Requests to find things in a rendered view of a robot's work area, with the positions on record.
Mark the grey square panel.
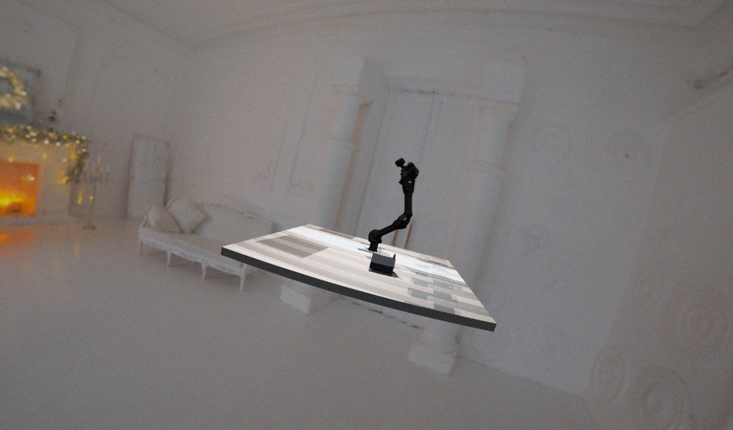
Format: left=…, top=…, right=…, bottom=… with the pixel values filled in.
left=369, top=253, right=395, bottom=276

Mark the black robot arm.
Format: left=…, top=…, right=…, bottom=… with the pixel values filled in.
left=368, top=162, right=419, bottom=253

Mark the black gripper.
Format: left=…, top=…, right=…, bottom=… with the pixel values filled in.
left=395, top=158, right=407, bottom=175

